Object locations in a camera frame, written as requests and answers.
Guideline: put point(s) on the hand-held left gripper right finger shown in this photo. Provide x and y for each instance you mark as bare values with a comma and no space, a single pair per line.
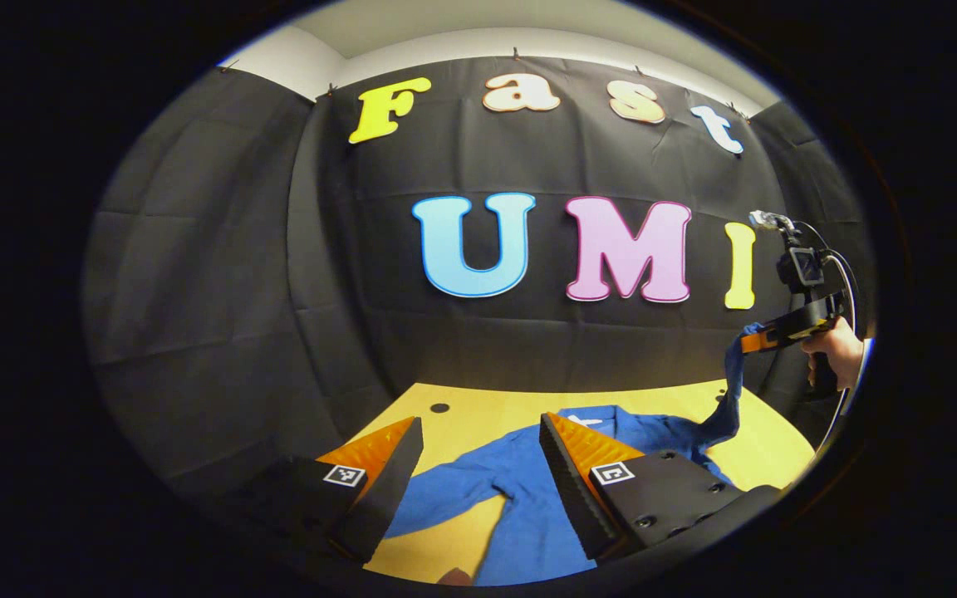
566,477

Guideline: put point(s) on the black backdrop cloth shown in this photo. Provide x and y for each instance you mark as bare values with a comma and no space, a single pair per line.
279,249

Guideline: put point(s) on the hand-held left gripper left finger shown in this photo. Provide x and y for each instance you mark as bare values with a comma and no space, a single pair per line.
391,477

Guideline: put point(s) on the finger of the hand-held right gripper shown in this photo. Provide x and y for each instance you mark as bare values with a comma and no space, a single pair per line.
765,339

